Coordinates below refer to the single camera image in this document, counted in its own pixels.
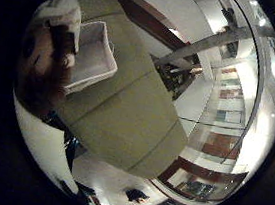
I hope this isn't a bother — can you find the grey metal frame beam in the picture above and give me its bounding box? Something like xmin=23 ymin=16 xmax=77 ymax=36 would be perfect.
xmin=151 ymin=14 xmax=275 ymax=80

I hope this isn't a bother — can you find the beige lion plush toy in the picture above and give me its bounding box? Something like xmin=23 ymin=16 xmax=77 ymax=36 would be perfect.
xmin=10 ymin=0 xmax=87 ymax=122

